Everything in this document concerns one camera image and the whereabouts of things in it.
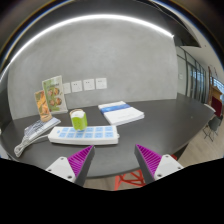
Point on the red metal stool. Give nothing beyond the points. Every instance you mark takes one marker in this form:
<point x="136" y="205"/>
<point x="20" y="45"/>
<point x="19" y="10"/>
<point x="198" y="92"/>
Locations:
<point x="128" y="180"/>

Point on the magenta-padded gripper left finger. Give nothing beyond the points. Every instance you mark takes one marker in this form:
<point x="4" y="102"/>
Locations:
<point x="78" y="161"/>

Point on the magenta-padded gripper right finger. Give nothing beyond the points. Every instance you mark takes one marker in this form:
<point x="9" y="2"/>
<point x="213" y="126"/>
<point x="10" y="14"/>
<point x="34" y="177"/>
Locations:
<point x="151" y="161"/>

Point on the small orange sign stand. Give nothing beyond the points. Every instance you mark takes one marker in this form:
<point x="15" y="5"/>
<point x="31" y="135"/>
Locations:
<point x="42" y="105"/>

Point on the glass partition with dark frames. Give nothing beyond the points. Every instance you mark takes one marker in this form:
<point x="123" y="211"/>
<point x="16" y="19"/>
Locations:
<point x="191" y="75"/>

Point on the white and blue booklet stack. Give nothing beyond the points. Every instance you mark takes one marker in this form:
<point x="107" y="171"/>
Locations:
<point x="121" y="114"/>

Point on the large green acrylic sign stand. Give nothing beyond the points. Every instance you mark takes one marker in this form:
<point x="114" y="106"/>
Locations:
<point x="55" y="95"/>

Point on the ceiling light strip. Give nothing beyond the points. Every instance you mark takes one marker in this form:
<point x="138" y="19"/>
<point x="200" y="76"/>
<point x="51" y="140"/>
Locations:
<point x="90" y="17"/>

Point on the dark chair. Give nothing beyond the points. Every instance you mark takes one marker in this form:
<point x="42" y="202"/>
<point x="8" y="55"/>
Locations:
<point x="213" y="125"/>

